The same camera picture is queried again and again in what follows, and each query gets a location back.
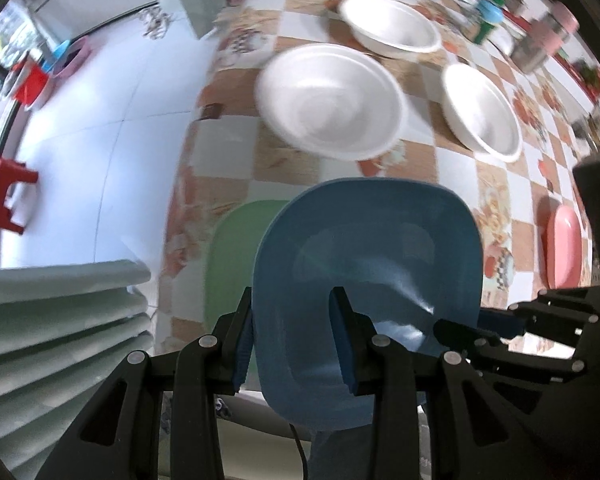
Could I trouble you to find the pink square plate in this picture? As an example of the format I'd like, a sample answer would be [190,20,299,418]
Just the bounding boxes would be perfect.
[545,205,583,289]

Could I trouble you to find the blue square plate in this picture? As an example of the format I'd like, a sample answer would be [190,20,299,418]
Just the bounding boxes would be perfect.
[252,178,483,431]

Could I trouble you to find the large white bowl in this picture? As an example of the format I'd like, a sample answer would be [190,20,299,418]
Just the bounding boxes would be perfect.
[441,63,522,164]

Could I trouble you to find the green radiator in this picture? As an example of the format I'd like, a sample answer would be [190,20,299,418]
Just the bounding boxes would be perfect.
[0,260,154,479]

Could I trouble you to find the green square plate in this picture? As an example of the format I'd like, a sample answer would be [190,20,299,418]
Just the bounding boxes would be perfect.
[202,199,292,391]

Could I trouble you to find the steel cup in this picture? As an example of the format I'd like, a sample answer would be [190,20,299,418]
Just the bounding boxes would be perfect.
[510,1,579,74]

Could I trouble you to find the red tray with clutter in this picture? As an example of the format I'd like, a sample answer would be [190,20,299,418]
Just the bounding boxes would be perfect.
[476,0,600,113]

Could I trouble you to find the red plastic stool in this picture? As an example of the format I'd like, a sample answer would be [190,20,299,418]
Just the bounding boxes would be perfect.
[0,154,38,235]

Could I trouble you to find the green blue lidded jar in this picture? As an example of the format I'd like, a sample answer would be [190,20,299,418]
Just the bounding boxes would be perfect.
[463,0,505,44]

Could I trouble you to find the checkered tablecloth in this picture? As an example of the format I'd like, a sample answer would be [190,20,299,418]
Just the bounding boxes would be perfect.
[156,0,581,352]

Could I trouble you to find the red bucket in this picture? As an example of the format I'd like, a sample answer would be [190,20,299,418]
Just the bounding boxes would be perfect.
[9,58,55,110]

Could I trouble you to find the pink basin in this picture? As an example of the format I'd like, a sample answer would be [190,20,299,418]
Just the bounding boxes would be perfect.
[52,36,92,79]

